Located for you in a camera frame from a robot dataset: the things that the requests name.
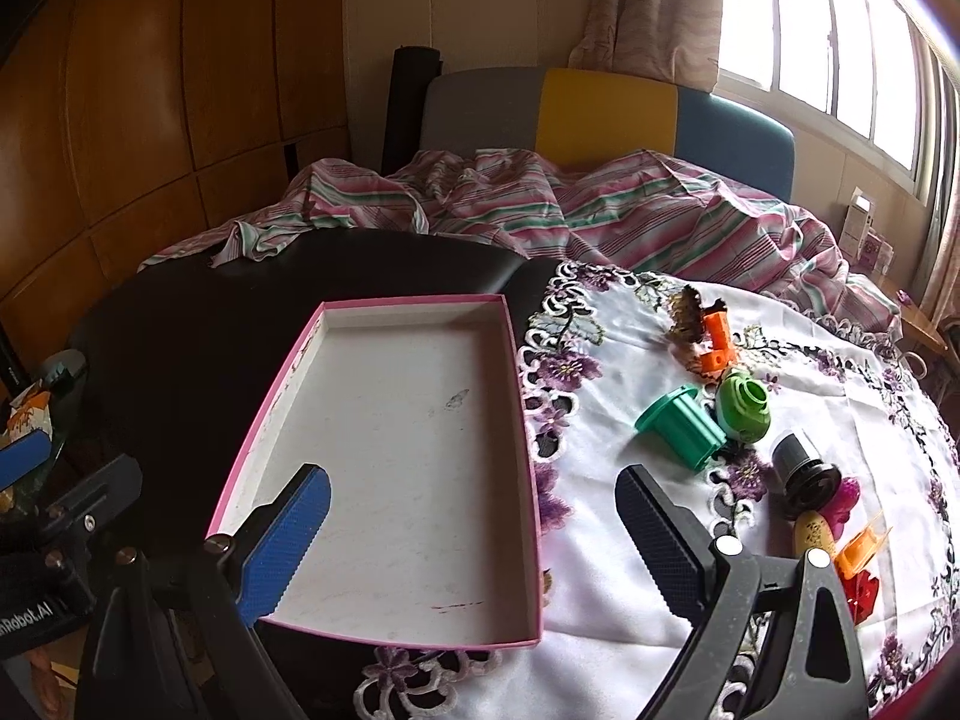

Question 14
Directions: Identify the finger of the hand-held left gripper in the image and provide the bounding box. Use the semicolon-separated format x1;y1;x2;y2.
0;431;52;492
22;457;143;541

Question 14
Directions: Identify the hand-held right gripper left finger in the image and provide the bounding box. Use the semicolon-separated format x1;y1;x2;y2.
75;463;332;720

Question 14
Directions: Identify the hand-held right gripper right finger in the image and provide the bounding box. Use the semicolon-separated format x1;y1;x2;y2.
615;463;871;720

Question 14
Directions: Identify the teal flanged plastic cylinder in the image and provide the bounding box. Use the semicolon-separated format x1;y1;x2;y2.
636;385;727;473

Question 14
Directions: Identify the light green round plastic piece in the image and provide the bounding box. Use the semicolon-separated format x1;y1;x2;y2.
715;369;773;445

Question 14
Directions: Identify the yellow carved plastic egg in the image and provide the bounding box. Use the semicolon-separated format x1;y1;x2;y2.
793;510;837;556

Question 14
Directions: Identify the pink cardboard box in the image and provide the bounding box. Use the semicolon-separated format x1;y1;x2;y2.
206;296;542;650

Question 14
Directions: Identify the black plastic cylinder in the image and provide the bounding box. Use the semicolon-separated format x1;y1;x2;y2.
772;431;842;520

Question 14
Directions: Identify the magenta flanged plastic piece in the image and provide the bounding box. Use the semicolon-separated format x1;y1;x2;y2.
821;476;862;526

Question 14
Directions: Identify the yellow-orange plastic clip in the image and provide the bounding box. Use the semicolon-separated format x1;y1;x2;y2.
832;514;893;578

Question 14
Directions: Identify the orange plastic block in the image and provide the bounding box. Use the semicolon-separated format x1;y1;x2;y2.
701;310;736;376

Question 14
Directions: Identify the red puzzle-shaped plastic piece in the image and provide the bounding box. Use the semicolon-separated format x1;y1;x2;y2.
840;568;880;625

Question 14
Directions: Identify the brown flower-shaped plastic piece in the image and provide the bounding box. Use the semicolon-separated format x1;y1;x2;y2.
670;285;732;342

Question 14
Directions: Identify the orange white packet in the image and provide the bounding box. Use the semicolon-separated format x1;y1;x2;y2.
0;382;53;440

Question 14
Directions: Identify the grey rounded object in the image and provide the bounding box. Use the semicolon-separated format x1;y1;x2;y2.
30;352;87;398

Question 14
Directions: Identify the white embroidered floral tablecloth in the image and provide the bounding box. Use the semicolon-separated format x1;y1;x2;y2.
352;259;960;720

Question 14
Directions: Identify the striped pink green blanket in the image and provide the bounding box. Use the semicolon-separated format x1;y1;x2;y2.
137;148;901;331

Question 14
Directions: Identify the wooden bedside table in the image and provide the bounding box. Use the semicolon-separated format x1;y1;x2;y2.
896;292;950;361

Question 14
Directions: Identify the pink patterned small box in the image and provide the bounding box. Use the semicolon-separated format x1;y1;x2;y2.
861;236;897;276

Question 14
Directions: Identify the white carton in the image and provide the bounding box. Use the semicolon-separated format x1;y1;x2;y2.
838;187;880;260

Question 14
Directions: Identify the wooden wardrobe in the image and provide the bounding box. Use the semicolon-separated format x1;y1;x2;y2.
0;0;353;338

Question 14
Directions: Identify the pink patterned curtain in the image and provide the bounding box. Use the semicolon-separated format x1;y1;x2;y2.
568;0;728;82
919;52;960;331

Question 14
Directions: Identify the grey yellow blue headboard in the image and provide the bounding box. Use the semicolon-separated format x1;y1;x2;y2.
416;67;796;203

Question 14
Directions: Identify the window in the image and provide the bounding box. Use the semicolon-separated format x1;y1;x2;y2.
716;0;960;203

